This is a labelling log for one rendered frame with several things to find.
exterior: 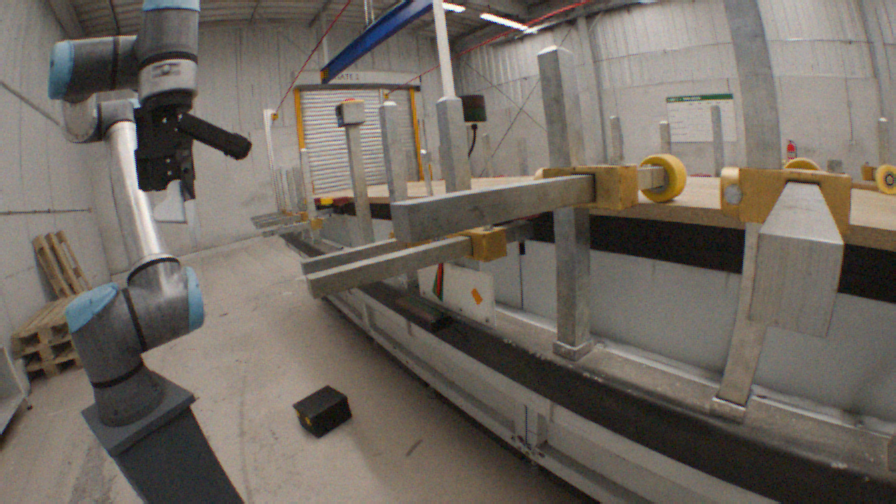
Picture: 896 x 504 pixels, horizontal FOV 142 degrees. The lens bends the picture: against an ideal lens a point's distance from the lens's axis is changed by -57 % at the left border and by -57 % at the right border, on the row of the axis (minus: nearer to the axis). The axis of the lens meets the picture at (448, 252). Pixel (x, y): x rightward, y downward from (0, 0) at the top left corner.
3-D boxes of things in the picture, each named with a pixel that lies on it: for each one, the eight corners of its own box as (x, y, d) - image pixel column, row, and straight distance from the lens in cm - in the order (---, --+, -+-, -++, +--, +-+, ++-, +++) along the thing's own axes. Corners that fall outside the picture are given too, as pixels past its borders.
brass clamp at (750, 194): (849, 237, 37) (853, 176, 36) (717, 220, 37) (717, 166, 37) (843, 225, 43) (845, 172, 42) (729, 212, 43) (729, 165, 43)
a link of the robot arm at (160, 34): (188, 14, 68) (210, -18, 60) (187, 83, 63) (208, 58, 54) (135, 13, 66) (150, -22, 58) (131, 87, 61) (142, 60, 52)
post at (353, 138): (368, 270, 113) (347, 124, 110) (362, 268, 117) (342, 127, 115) (381, 267, 114) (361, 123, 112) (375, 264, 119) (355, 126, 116)
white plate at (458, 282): (494, 330, 63) (489, 275, 60) (419, 296, 84) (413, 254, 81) (496, 329, 64) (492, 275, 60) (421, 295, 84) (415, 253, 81)
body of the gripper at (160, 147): (146, 197, 58) (138, 115, 60) (200, 185, 57) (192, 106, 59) (138, 195, 50) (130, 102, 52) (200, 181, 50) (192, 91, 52)
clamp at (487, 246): (485, 263, 60) (483, 233, 59) (441, 252, 71) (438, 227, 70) (510, 255, 64) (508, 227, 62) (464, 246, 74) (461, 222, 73)
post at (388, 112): (409, 296, 91) (383, 101, 87) (403, 293, 94) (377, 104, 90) (421, 292, 92) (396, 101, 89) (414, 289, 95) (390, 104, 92)
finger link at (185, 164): (185, 217, 49) (179, 166, 55) (198, 214, 49) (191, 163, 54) (180, 194, 45) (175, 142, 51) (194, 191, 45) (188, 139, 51)
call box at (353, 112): (344, 126, 109) (342, 100, 110) (337, 130, 115) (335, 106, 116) (366, 124, 111) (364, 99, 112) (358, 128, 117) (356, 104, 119)
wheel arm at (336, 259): (306, 281, 77) (302, 261, 76) (303, 277, 80) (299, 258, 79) (472, 237, 94) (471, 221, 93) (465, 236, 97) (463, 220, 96)
